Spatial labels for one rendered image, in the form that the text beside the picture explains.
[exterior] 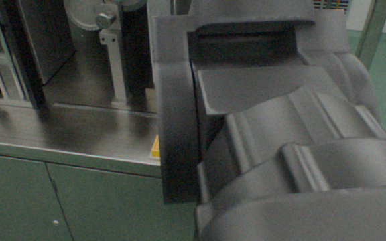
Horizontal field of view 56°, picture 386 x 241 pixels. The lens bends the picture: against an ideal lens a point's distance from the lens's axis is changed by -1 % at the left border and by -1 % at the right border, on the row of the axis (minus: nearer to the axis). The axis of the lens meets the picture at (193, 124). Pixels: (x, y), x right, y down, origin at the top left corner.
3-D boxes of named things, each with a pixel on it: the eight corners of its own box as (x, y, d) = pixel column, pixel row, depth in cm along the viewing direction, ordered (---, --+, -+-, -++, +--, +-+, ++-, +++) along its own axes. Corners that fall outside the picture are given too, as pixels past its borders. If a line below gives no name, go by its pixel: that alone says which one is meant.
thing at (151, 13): (151, 62, 108) (146, 1, 96) (169, 30, 126) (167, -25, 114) (153, 63, 108) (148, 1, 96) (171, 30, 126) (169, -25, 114)
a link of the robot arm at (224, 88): (213, 144, 12) (372, 132, 12) (185, 18, 20) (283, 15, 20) (206, 286, 17) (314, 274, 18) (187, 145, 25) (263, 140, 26)
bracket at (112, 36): (110, 106, 111) (94, 9, 92) (117, 94, 116) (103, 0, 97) (126, 108, 111) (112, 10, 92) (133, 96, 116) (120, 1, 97)
